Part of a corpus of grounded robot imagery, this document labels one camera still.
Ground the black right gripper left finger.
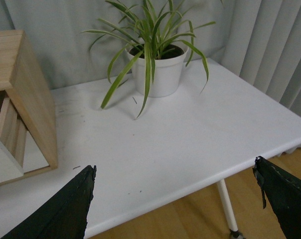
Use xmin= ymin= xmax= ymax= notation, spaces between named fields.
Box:
xmin=3 ymin=165 xmax=97 ymax=239

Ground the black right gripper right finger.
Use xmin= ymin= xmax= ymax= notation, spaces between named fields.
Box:
xmin=253 ymin=156 xmax=301 ymax=239

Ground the wooden drawer cabinet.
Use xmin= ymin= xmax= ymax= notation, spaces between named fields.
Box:
xmin=0 ymin=30 xmax=58 ymax=186

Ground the white table leg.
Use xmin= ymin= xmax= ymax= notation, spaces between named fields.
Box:
xmin=217 ymin=179 xmax=240 ymax=239

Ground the grey curtain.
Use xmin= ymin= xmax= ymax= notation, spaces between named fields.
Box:
xmin=0 ymin=0 xmax=301 ymax=117

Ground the white plant pot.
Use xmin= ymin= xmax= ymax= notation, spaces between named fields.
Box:
xmin=132 ymin=44 xmax=188 ymax=98

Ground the green spider plant right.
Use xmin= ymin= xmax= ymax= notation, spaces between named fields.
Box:
xmin=84 ymin=0 xmax=209 ymax=112

